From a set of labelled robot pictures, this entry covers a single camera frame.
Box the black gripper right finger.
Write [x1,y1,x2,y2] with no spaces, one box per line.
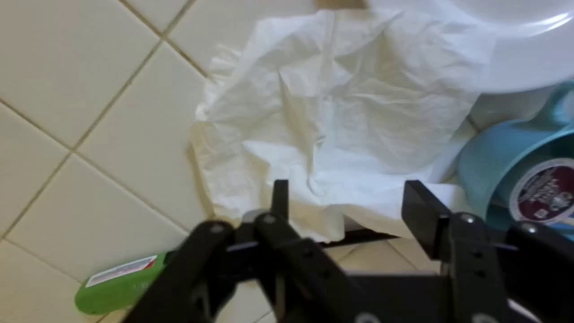
[402,179,574,323]

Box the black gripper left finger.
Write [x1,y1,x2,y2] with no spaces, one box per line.
[124,179,384,323]

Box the white tissue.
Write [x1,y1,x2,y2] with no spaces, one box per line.
[192,8,496,240]

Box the white plate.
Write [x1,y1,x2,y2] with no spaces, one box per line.
[366,0,574,92]

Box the coffee pod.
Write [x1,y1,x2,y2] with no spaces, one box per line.
[508,157,574,225]

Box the teal cup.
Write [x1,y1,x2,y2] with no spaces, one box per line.
[458,80,574,238]

